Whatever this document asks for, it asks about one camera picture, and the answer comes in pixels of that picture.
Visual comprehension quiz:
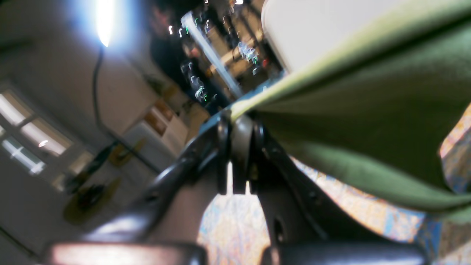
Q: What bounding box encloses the patterned tablecloth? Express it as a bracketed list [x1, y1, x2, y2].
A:
[198, 108, 471, 265]

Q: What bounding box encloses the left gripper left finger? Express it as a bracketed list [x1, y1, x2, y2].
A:
[44, 112, 231, 265]

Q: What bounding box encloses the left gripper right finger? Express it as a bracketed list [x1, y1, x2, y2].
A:
[232, 115, 429, 265]

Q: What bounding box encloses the green t-shirt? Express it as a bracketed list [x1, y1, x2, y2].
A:
[231, 0, 470, 224]

